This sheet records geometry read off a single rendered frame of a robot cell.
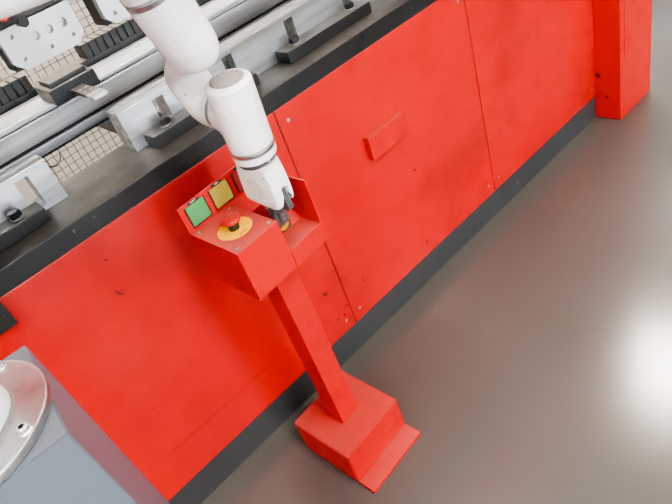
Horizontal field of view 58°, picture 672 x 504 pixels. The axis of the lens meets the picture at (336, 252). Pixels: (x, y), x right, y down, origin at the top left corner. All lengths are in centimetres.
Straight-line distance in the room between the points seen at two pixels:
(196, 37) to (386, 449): 114
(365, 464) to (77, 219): 91
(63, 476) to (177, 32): 61
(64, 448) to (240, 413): 110
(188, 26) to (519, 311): 133
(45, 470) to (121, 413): 87
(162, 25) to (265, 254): 45
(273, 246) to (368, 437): 63
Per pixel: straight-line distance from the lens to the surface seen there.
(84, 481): 67
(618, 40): 258
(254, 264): 114
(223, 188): 125
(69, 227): 128
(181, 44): 96
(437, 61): 185
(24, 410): 67
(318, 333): 140
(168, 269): 140
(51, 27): 134
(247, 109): 105
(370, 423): 159
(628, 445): 164
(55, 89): 158
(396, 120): 172
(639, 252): 209
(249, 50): 155
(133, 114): 142
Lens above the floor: 139
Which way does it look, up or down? 37 degrees down
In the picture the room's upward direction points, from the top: 21 degrees counter-clockwise
